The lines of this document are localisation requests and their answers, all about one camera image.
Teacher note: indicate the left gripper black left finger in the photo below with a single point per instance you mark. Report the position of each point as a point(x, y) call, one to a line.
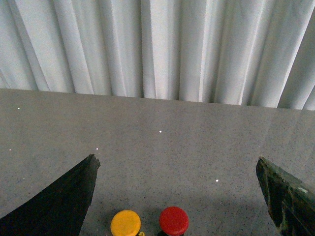
point(60, 208)

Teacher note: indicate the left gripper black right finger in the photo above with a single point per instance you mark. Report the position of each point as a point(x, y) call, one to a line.
point(291, 204)

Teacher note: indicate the yellow push button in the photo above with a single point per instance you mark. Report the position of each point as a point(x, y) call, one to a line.
point(126, 223)

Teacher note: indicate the red push button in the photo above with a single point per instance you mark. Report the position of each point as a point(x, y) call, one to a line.
point(173, 221)

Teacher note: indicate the white pleated curtain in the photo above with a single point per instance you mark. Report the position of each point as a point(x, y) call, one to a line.
point(240, 52)

